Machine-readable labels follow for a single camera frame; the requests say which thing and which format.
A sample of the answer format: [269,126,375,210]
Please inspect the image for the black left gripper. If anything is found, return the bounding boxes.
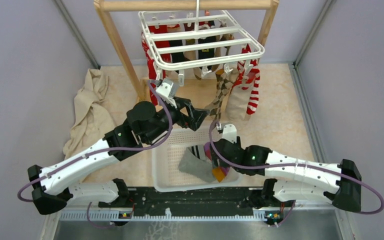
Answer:
[144,96,210,144]

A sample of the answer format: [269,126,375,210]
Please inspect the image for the maroon purple sock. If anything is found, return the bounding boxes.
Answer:
[203,142,231,183]

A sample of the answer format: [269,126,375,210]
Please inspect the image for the grey striped sock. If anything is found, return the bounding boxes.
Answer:
[178,144,216,183]

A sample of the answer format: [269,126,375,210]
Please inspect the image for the brown argyle sock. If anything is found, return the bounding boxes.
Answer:
[205,69,239,120]

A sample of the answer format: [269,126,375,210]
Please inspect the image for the white perforated plastic basket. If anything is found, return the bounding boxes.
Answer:
[151,125,242,193]

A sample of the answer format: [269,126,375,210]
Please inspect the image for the white plastic clip hanger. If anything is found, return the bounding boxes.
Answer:
[138,9,266,85]

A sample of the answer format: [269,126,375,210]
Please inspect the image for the wooden hanger rack frame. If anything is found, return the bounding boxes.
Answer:
[93,0,279,102]

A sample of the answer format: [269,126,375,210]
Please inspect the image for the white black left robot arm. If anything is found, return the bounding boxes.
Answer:
[27,97,210,215]

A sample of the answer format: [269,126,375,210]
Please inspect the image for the black santa belt sock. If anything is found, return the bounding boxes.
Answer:
[196,20,218,62]

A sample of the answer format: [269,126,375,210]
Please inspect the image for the tan brown sock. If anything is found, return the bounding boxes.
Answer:
[214,33,240,75]

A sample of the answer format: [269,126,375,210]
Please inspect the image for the red white striped sock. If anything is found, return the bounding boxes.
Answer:
[234,59,261,117]

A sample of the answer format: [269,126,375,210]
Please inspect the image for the red christmas sock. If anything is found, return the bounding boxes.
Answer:
[141,25,170,106]

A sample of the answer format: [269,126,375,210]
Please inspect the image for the beige crumpled cloth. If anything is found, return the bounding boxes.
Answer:
[63,69,116,159]

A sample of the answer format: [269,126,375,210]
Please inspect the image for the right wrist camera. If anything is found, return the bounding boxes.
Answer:
[215,122,238,144]

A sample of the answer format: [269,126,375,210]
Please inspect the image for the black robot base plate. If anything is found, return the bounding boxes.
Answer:
[97,186,296,219]

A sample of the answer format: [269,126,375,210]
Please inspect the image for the white slotted cable duct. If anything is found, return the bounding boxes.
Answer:
[59,210,268,222]

